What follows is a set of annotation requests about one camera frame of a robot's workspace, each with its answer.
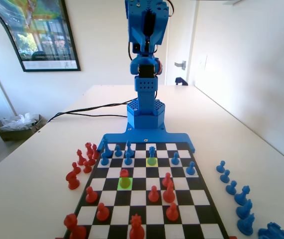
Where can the blue chess queen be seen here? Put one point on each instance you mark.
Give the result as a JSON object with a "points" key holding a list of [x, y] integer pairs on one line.
{"points": [[152, 154]]}

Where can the red chess rook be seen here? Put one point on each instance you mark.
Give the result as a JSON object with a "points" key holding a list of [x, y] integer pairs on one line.
{"points": [[124, 174]]}

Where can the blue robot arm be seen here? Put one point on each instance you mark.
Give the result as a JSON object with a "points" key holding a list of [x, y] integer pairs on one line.
{"points": [[144, 119]]}

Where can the blue chess bishop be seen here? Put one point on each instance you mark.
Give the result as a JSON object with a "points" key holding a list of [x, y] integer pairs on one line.
{"points": [[129, 150], [242, 198]]}

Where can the tall blue chess piece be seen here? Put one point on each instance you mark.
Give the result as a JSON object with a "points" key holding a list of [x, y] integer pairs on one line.
{"points": [[106, 150]]}

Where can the tall red chess piece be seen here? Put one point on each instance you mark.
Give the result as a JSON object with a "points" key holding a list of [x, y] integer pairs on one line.
{"points": [[95, 152], [89, 148]]}

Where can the red chess bishop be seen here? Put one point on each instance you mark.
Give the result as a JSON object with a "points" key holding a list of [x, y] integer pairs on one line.
{"points": [[80, 159], [169, 195]]}

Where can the red chess pawn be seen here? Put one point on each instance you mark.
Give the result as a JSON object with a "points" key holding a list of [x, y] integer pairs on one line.
{"points": [[172, 214], [167, 178], [91, 196], [76, 169], [102, 214], [153, 196], [87, 168]]}

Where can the large red chess piece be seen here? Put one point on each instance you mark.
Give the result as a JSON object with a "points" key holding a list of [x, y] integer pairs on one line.
{"points": [[74, 227]]}

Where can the white door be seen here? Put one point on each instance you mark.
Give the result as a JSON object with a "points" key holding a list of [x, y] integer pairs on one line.
{"points": [[180, 37]]}

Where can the small blue plastic part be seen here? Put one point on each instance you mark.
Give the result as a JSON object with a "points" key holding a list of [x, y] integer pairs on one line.
{"points": [[181, 81]]}

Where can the black framed poster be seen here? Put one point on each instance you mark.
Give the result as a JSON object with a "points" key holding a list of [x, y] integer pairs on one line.
{"points": [[32, 37]]}

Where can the clear plastic wrap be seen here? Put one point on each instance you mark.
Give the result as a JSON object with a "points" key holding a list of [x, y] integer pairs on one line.
{"points": [[17, 123]]}

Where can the olive cardboard box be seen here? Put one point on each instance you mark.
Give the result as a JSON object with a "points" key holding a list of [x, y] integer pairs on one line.
{"points": [[15, 135]]}

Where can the black and white chessboard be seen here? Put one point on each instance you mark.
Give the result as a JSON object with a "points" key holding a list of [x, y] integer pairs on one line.
{"points": [[137, 199]]}

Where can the blue board mount plate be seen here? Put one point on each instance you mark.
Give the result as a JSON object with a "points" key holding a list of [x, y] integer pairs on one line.
{"points": [[157, 137]]}

